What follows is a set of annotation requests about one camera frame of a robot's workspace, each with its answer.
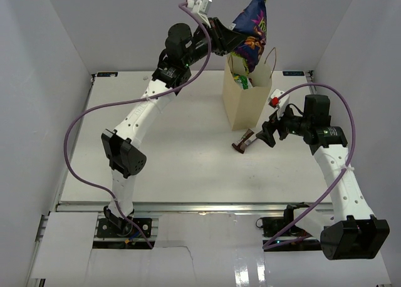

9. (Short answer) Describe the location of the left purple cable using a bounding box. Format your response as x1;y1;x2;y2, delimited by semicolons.
63;3;211;249

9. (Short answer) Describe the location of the dark purple snack bag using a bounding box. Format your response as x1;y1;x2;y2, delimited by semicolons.
231;0;268;74

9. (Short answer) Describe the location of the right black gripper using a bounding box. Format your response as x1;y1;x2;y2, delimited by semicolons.
256;103;311;147

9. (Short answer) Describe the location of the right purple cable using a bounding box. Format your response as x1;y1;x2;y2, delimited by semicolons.
262;83;357;249

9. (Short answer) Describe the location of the left blue table label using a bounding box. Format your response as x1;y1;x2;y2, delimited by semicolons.
96;72;118;78

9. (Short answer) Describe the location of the aluminium front rail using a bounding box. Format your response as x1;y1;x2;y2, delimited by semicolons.
56;202;288;214

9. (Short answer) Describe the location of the brown paper bag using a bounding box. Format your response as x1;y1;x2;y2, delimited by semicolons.
222;55;275;131

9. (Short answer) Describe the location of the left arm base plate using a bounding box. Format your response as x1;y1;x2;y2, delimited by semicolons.
95;217;152;241

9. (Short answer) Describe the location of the right blue table label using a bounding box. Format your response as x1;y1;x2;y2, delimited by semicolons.
282;71;305;76

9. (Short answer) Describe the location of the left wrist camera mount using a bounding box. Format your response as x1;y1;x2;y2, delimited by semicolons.
179;0;212;28

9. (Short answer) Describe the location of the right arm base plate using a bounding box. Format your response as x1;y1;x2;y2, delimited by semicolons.
255;217;321;252

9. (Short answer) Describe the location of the brown chocolate bar right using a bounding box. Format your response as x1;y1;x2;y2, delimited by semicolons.
231;129;257;154

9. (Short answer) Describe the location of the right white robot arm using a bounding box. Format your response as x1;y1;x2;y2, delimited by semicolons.
256;90;390;260

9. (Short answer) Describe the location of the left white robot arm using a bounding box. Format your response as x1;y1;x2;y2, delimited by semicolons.
102;18;247;236

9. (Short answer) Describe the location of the blue table label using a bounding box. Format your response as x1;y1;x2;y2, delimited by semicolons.
96;72;118;78
282;71;305;76

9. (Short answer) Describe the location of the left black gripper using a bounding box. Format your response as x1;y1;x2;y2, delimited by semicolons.
182;17;247;67

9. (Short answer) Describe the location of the green Fox's candy bag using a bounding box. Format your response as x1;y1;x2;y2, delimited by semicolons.
232;73;253;90

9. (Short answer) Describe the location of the purple cable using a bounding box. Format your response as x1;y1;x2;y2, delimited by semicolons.
262;83;357;249
63;3;211;249

